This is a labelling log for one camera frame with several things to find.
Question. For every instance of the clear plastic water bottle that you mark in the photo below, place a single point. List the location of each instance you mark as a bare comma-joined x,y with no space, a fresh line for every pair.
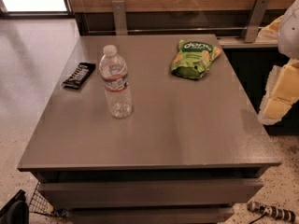
114,73

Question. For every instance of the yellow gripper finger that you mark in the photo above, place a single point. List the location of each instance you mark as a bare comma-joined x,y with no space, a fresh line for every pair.
281,92
271,30

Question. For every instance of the grey drawer cabinet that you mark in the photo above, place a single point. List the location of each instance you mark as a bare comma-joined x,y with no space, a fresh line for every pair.
189,151

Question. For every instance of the green snack bag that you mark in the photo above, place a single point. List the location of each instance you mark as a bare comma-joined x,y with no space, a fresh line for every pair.
194,59

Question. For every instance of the black white striped handle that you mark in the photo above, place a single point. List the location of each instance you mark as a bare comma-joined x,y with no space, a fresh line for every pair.
272,211

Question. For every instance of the left metal wall bracket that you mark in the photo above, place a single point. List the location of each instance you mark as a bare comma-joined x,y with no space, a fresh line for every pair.
119,15

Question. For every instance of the right metal wall bracket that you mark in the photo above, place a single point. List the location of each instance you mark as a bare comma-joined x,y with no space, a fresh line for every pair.
251,30

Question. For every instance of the horizontal metal rail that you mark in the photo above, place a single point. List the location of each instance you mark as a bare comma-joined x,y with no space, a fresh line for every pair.
221,31

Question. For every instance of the black object bottom left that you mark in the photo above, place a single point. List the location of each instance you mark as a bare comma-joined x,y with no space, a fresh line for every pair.
16,210

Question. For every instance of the metal wall bracket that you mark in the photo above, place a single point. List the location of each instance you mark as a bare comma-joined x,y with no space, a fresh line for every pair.
119,15
251,30

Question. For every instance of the black wire mesh basket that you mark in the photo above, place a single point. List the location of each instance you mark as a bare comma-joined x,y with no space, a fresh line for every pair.
39,205

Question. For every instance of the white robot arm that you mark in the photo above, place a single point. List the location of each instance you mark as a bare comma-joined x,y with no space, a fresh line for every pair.
288,33

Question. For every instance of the black candy bar wrapper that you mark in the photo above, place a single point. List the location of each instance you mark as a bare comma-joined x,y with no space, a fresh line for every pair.
78,77

